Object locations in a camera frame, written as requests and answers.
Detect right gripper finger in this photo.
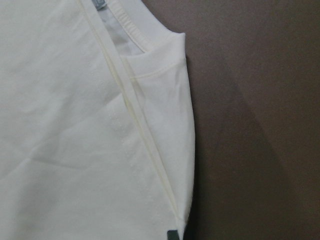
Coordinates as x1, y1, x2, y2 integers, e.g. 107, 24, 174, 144
166, 230, 188, 240

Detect cream long-sleeve printed shirt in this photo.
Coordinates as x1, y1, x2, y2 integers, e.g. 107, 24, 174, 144
0, 0, 195, 240

